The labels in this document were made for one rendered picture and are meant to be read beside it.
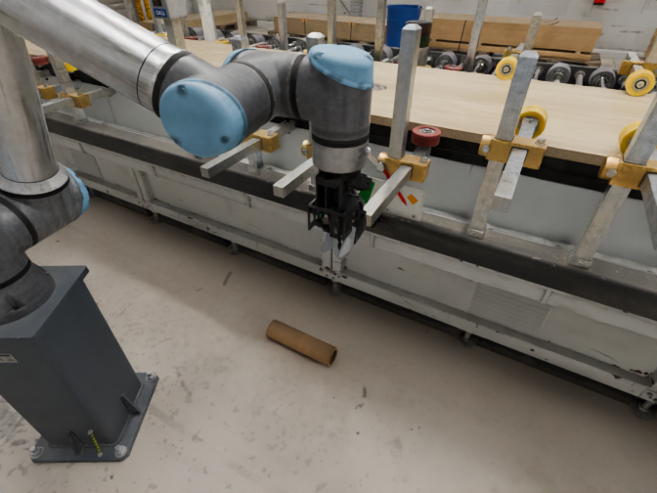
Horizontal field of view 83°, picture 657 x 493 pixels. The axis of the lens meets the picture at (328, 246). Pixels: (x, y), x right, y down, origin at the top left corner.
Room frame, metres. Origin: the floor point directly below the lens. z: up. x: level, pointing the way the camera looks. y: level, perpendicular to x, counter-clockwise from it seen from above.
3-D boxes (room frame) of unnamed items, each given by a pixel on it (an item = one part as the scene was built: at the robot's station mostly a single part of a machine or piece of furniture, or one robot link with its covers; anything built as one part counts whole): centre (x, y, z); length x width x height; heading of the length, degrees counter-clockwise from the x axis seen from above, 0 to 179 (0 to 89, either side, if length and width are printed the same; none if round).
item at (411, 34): (0.94, -0.19, 0.94); 0.03 x 0.03 x 0.48; 61
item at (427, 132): (1.03, -0.28, 0.85); 0.08 x 0.08 x 0.11
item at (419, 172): (0.93, -0.21, 0.85); 0.13 x 0.06 x 0.05; 61
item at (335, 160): (0.56, -0.02, 1.05); 0.10 x 0.09 x 0.05; 62
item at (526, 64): (0.82, -0.40, 0.91); 0.03 x 0.03 x 0.48; 61
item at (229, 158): (1.12, 0.24, 0.82); 0.43 x 0.03 x 0.04; 151
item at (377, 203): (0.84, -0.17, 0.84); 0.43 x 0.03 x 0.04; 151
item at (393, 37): (6.77, -1.19, 0.36); 0.59 x 0.57 x 0.73; 151
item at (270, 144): (1.17, 0.23, 0.82); 0.13 x 0.06 x 0.05; 61
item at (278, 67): (0.59, 0.09, 1.14); 0.12 x 0.12 x 0.09; 71
